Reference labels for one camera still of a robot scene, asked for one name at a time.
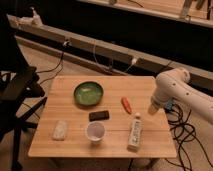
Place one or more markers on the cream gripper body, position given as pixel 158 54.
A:
pixel 153 108

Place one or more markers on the white labelled bottle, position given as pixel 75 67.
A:
pixel 135 134

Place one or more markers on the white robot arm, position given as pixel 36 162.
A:
pixel 173 84

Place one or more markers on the blue box on floor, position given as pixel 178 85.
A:
pixel 168 106

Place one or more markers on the orange carrot toy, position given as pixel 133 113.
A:
pixel 126 105

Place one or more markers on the black rectangular block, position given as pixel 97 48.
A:
pixel 99 115

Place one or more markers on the white paper cup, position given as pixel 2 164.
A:
pixel 95 132

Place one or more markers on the green bowl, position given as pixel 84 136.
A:
pixel 88 93

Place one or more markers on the wooden table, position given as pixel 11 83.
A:
pixel 156 140

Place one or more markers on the white sponge block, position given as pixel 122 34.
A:
pixel 60 130

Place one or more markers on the black chair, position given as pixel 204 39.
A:
pixel 18 81

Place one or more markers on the white connector on rail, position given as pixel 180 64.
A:
pixel 134 61

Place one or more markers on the grey metal rail beam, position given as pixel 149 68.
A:
pixel 145 61

